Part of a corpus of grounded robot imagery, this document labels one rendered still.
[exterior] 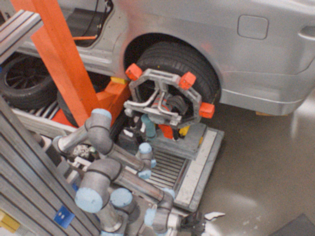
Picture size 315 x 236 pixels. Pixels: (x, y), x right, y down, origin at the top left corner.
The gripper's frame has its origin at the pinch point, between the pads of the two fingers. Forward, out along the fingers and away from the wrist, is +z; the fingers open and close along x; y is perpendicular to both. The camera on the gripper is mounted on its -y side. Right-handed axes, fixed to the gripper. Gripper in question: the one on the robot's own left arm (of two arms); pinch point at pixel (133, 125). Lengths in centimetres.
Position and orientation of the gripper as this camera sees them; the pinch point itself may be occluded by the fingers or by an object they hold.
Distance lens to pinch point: 228.8
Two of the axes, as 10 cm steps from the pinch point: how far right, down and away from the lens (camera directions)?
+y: 1.2, 6.1, 7.8
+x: 9.2, -3.6, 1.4
